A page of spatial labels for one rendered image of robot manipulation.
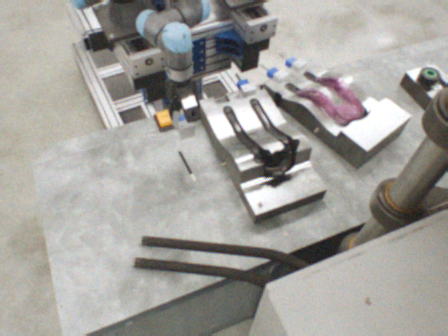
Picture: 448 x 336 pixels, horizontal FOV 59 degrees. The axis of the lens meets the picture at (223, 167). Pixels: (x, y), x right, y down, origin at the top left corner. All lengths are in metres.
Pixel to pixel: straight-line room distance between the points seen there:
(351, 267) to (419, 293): 0.08
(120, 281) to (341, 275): 0.83
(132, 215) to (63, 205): 0.23
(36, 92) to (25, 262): 1.24
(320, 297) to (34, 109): 2.59
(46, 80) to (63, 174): 1.69
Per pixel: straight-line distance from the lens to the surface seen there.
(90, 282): 1.27
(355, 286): 0.54
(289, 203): 1.30
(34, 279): 2.25
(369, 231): 0.95
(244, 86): 1.53
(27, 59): 3.33
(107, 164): 1.47
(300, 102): 1.54
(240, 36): 1.78
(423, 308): 0.56
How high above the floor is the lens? 1.95
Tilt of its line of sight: 54 degrees down
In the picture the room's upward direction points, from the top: 3 degrees clockwise
